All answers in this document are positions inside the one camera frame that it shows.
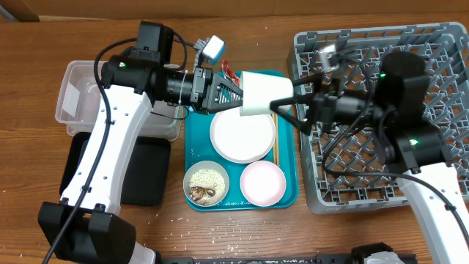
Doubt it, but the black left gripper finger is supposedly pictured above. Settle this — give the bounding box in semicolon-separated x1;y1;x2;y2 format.
211;73;243;100
205;98;243;114

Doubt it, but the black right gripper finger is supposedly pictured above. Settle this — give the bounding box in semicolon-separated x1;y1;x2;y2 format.
270;93;314;135
292;73;324;94

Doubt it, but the wooden chopstick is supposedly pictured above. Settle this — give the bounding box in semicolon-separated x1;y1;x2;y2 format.
272;113;278;165
273;114;279;166

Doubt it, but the white paper cup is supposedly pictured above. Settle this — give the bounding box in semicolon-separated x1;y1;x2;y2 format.
240;71;294;116

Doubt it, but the large pink plate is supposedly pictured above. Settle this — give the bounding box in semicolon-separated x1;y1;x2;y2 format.
210;108;276;164

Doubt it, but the small pink bowl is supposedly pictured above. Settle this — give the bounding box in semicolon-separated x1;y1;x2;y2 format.
240;161;287;208

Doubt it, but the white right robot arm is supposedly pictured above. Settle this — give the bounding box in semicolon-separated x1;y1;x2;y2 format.
270;51;468;263

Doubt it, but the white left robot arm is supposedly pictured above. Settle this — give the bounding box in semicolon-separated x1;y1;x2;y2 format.
38;21;243;263

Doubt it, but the grey dishwasher rack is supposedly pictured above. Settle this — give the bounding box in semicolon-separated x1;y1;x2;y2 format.
287;22;468;213

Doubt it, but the red foil wrapper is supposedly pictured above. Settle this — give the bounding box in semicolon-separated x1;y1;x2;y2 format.
221;60;240;87

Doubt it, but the grey bowl with rice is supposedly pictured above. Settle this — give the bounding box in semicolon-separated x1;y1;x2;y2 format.
183;161;230;208

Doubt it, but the teal plastic tray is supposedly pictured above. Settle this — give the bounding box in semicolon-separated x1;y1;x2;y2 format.
184;70;300;213

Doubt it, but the black plastic tray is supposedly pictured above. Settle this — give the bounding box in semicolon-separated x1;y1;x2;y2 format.
59;132;171;207

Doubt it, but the clear plastic container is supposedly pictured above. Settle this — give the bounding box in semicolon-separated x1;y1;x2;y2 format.
55;60;185;141

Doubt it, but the black rail at bottom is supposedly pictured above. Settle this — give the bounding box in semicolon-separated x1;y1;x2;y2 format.
158;242;418;264

